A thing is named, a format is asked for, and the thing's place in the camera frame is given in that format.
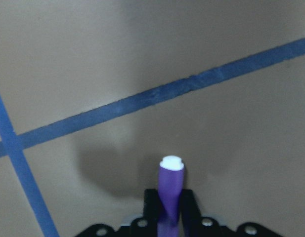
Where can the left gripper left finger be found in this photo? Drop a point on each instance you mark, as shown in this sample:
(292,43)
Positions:
(152,209)

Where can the purple marker pen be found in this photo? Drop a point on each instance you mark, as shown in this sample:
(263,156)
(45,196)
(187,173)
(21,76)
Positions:
(170,185)

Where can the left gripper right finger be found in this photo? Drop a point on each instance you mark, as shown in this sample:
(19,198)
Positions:
(190,214)

